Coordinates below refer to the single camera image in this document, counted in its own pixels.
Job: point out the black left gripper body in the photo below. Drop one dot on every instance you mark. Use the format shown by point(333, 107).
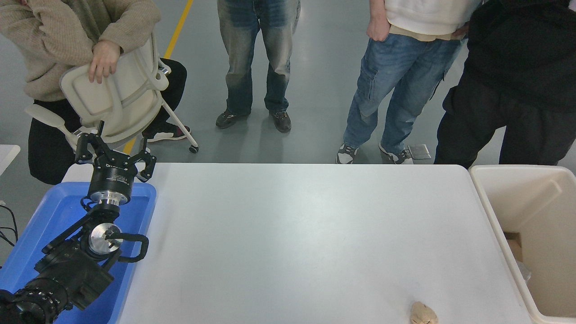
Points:
point(110, 179)

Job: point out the person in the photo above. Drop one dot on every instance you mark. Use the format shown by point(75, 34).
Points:
point(45, 36)
point(396, 81)
point(517, 54)
point(243, 67)

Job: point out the person's left hand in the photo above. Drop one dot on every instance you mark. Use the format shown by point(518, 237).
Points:
point(104, 60)
point(460, 34)

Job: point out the small white side table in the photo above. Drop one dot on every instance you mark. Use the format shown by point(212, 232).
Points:
point(6, 157)

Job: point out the flat silver floor plate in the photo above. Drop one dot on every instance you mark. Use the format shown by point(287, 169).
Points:
point(420, 152)

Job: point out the blue plastic tray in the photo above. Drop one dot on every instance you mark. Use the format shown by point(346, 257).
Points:
point(58, 211)

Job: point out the white grey office chair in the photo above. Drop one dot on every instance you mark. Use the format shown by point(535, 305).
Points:
point(117, 99)

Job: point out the large pale bin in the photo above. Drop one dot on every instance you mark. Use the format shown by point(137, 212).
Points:
point(549, 216)

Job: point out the person's right hand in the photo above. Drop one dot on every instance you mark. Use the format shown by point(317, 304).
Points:
point(379, 29)

